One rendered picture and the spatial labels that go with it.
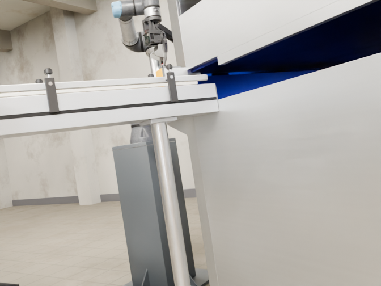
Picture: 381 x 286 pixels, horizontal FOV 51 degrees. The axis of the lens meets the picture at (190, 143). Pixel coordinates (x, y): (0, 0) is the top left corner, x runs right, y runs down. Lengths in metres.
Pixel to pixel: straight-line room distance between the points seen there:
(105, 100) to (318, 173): 0.60
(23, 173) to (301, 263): 7.33
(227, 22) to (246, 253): 0.72
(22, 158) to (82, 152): 1.97
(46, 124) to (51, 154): 6.32
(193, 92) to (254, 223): 0.45
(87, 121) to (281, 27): 0.57
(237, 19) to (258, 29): 0.10
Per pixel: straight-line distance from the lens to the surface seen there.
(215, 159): 1.36
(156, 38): 1.84
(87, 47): 6.61
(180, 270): 1.29
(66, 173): 7.15
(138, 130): 2.13
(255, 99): 1.16
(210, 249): 1.52
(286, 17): 1.07
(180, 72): 1.44
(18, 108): 1.08
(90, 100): 1.12
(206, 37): 1.35
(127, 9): 1.98
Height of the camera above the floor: 0.76
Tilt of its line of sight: level
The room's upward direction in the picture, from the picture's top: 9 degrees counter-clockwise
